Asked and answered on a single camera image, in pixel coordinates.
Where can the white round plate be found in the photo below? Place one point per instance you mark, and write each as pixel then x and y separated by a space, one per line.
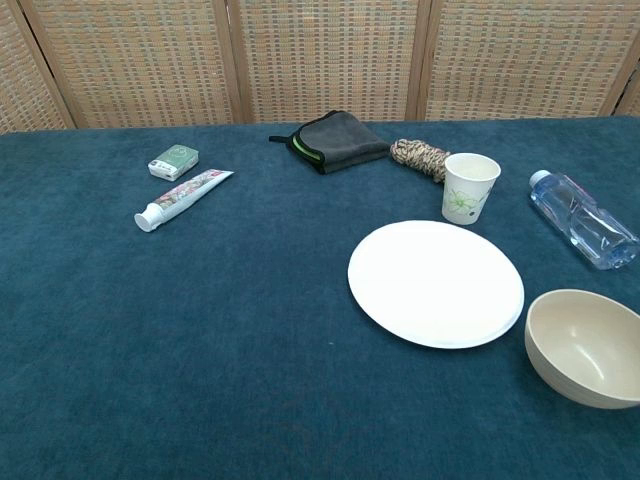
pixel 435 282

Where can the green tissue pack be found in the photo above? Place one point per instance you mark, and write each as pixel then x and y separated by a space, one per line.
pixel 174 161

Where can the beige bowl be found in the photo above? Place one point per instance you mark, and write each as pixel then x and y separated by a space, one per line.
pixel 585 345

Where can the woven bamboo folding screen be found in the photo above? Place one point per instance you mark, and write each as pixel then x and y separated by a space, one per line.
pixel 325 60

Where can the folded grey microfibre towel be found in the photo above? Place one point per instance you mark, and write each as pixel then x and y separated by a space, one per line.
pixel 340 142

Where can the clear plastic water bottle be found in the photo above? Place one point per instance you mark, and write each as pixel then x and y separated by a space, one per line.
pixel 580 217

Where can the floral toothpaste tube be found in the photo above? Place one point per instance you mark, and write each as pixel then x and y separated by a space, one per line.
pixel 182 197

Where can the paper cup with green flower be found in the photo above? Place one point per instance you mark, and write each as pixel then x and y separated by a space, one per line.
pixel 467 192

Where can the blue table cloth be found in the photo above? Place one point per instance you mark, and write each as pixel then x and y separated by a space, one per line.
pixel 200 325

